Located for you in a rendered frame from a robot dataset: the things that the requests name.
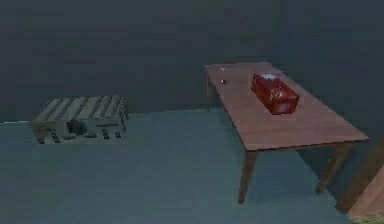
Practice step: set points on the brown wooden table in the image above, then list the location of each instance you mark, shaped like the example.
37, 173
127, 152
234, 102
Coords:
273, 130

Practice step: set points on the brown wooden furniture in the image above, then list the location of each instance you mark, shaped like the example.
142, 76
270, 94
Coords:
365, 190

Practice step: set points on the grey slatted crate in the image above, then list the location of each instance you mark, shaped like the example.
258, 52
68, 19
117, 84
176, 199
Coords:
81, 116

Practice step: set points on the small black and white object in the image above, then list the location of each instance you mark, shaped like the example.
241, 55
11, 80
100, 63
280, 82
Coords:
223, 81

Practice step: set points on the small blue flat object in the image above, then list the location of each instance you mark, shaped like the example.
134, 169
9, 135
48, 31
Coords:
224, 69

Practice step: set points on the red toolbox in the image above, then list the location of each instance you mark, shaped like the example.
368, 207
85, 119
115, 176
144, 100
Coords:
274, 94

